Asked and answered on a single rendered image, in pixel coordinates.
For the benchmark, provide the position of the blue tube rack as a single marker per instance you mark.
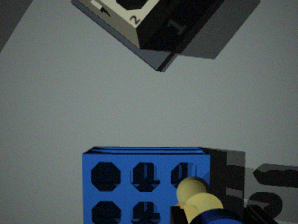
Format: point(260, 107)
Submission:
point(129, 202)

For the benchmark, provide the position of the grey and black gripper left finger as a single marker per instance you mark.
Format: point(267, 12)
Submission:
point(177, 215)

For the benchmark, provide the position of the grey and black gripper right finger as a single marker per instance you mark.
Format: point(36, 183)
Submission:
point(254, 214)

